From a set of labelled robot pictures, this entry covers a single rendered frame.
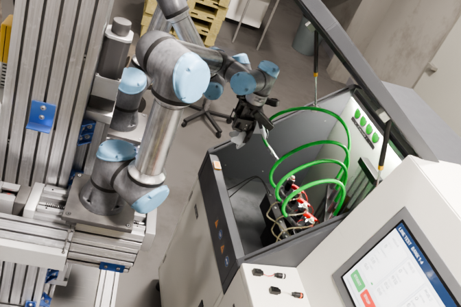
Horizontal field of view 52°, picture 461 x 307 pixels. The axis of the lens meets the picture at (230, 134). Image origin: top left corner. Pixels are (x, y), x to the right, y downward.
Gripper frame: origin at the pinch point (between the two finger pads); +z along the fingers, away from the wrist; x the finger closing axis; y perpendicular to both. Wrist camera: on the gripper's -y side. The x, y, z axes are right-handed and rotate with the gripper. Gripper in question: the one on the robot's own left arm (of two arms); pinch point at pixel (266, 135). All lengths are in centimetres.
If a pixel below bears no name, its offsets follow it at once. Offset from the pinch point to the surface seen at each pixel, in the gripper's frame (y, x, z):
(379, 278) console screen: -35, 51, 44
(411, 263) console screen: -45, 54, 39
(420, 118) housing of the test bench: -60, -19, 12
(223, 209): 21.8, 15.9, 22.8
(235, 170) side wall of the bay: 26.4, -23.8, 16.0
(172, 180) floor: 110, -118, 30
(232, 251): 16, 32, 35
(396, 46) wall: -72, -411, -14
